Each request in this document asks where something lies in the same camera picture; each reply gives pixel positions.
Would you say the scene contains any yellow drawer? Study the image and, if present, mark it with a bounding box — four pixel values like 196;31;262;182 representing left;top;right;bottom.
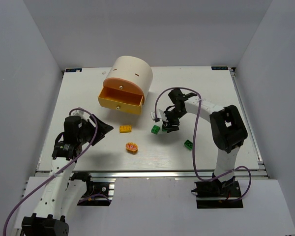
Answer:
98;87;144;115

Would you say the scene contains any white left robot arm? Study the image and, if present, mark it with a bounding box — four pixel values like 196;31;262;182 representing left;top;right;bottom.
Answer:
22;114;113;236

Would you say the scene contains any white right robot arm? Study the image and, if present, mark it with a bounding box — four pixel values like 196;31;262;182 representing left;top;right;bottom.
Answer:
151;87;248;183

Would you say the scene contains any yellow lego brick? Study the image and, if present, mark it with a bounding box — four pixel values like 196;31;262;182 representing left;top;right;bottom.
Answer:
119;125;132;133

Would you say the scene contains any orange oval lego piece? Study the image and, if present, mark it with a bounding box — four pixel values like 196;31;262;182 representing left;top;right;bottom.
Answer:
125;142;138;154

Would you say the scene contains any left blue corner label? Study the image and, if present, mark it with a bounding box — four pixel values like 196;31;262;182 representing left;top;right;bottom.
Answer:
65;68;82;73

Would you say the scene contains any blue corner label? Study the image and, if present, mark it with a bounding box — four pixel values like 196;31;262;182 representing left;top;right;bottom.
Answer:
65;68;82;73
211;66;229;71

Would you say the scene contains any cream drawer cabinet shell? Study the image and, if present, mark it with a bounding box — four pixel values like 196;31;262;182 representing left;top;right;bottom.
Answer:
106;56;153;98

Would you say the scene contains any right blue corner label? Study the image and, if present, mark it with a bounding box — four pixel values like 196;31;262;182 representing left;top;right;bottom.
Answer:
211;66;229;71

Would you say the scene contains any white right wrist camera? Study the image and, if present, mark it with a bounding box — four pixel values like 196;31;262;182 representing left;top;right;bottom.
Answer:
150;109;167;123

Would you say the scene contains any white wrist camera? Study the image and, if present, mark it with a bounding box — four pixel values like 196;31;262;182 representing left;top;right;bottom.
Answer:
69;108;86;119
150;109;167;123

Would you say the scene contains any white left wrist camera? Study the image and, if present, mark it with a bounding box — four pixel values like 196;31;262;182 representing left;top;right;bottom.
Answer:
69;108;86;119

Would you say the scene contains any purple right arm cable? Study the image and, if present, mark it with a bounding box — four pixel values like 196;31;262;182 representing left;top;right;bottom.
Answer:
154;87;252;203

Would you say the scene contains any aluminium table front rail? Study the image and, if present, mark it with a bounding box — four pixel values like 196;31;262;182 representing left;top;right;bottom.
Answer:
35;166;268;178

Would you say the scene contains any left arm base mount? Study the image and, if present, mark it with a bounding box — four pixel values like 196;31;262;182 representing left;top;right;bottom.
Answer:
70;172;112;207

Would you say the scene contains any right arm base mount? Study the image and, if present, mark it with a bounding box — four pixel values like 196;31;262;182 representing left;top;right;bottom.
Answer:
191;177;243;209

